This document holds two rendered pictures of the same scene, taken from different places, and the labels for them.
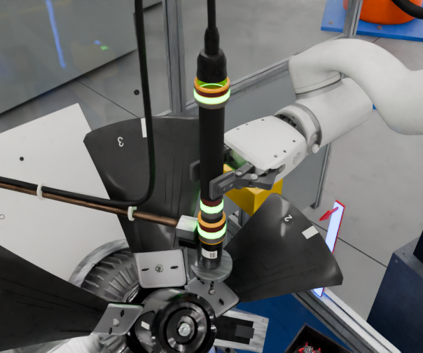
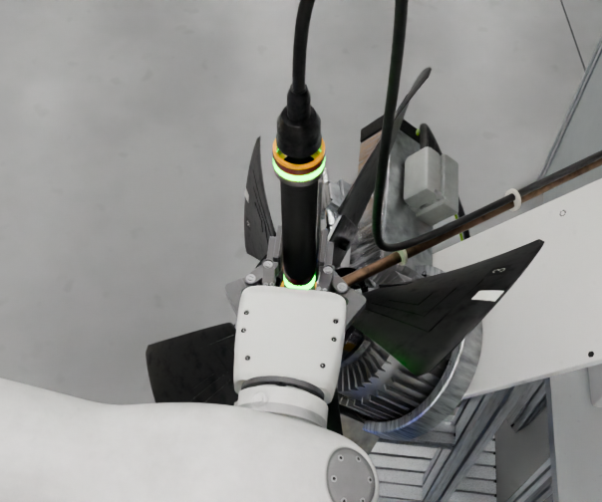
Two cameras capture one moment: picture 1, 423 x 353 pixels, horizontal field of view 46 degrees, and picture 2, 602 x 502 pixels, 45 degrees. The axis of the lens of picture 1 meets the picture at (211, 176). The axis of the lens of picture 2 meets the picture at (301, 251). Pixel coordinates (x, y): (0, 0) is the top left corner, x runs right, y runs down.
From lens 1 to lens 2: 0.86 m
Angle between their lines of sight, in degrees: 73
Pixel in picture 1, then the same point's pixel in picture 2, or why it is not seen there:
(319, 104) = not seen: hidden behind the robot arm
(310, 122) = (248, 398)
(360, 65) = (184, 408)
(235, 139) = (317, 299)
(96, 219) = (514, 333)
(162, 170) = (422, 302)
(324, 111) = not seen: hidden behind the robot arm
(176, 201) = (379, 309)
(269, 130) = (292, 346)
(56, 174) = (590, 284)
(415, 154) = not seen: outside the picture
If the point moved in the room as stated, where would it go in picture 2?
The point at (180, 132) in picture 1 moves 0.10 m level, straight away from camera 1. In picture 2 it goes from (446, 329) to (532, 390)
